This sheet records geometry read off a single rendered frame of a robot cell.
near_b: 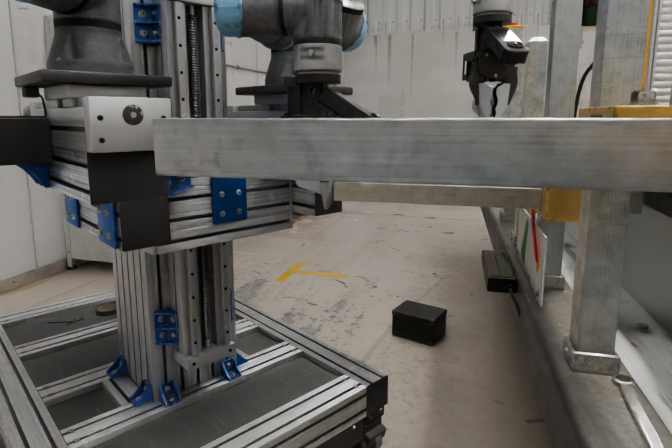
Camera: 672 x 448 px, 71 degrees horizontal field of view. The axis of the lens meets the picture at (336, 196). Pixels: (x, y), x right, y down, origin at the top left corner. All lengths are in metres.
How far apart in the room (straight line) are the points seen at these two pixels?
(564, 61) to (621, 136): 0.55
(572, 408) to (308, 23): 0.58
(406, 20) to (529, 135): 8.73
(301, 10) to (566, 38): 0.38
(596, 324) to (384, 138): 0.39
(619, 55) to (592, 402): 0.32
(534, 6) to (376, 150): 8.67
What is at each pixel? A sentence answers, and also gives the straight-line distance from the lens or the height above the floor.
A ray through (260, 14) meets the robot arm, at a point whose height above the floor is 1.11.
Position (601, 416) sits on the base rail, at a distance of 0.52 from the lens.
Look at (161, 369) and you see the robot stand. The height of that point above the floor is 0.31.
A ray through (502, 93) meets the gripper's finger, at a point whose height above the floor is 1.01.
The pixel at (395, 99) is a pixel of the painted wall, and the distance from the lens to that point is 8.78.
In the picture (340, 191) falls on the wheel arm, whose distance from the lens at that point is 0.75.
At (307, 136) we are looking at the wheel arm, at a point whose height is 0.95.
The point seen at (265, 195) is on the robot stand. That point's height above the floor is 0.77.
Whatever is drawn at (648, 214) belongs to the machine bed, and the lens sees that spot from 1.03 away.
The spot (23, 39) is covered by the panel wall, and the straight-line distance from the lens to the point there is 3.32.
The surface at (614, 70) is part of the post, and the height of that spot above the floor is 1.00.
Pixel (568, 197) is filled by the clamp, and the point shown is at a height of 0.86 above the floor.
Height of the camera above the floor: 0.96
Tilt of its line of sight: 9 degrees down
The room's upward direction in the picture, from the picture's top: straight up
